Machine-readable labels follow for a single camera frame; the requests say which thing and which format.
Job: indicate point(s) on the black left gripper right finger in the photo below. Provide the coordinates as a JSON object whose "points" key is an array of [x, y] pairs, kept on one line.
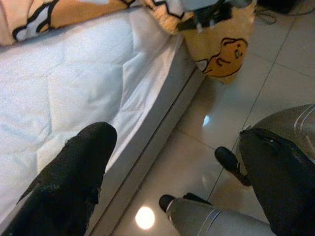
{"points": [[283, 184]]}

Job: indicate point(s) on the grey robot left leg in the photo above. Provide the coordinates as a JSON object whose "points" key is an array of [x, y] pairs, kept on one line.
{"points": [[209, 221]]}

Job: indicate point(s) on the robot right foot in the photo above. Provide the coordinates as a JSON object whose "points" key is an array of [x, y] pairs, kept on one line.
{"points": [[226, 158]]}

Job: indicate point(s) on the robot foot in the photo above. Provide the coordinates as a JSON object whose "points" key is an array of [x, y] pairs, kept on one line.
{"points": [[167, 202], [226, 158]]}

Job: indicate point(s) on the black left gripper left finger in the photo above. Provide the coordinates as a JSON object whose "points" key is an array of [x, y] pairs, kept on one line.
{"points": [[61, 184]]}

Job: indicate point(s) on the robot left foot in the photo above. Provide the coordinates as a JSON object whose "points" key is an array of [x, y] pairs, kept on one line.
{"points": [[167, 202]]}

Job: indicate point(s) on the yellow cartoon print blanket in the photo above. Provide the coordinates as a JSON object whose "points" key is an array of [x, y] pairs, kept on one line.
{"points": [[221, 54]]}

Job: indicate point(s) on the grey bed base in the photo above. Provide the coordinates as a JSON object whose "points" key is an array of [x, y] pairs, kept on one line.
{"points": [[147, 140]]}

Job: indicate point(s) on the white quilted mattress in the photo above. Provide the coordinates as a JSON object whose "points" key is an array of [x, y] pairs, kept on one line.
{"points": [[61, 73]]}

